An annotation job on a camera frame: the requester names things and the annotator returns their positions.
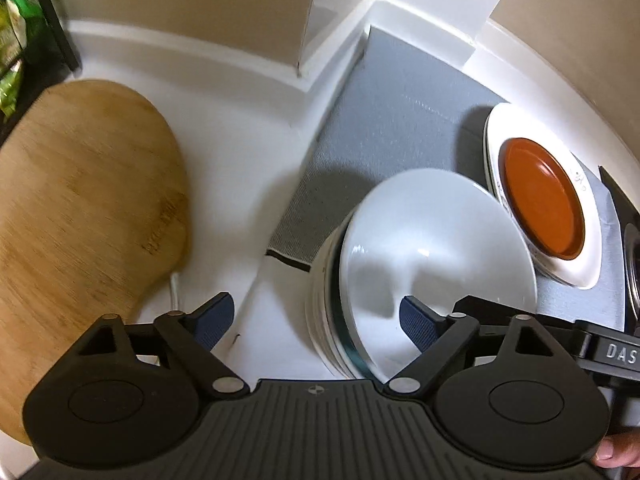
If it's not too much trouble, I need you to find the black wire rack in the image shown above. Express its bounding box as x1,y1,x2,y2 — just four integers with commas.
0,0,82,133

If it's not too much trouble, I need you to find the green snack packet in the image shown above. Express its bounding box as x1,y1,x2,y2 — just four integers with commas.
0,0,51,117

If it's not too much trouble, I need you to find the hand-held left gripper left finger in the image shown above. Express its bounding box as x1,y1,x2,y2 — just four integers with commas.
74,292,252,399

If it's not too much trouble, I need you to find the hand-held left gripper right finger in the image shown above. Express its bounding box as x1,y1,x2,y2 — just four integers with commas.
382,295,555,397

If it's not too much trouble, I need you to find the person's right hand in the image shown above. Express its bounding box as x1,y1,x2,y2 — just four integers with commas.
592,432,640,470

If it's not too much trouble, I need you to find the cream plain bowl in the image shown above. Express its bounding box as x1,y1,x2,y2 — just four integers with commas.
305,210,357,378

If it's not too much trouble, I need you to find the wooden cutting board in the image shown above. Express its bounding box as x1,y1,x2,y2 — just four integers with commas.
0,79,192,447

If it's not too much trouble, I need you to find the grey drying mat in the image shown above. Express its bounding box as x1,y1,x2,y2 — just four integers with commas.
265,24,628,333

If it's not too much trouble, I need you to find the round metal stove burner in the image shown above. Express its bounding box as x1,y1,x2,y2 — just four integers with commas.
624,222,640,322

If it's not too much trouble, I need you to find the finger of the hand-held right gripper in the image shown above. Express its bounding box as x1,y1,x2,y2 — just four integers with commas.
452,294,577,348

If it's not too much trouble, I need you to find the orange brown round plate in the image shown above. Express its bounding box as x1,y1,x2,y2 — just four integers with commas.
498,137,586,261

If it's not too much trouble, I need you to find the white bowl with dark rim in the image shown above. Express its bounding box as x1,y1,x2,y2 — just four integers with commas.
339,168,539,382

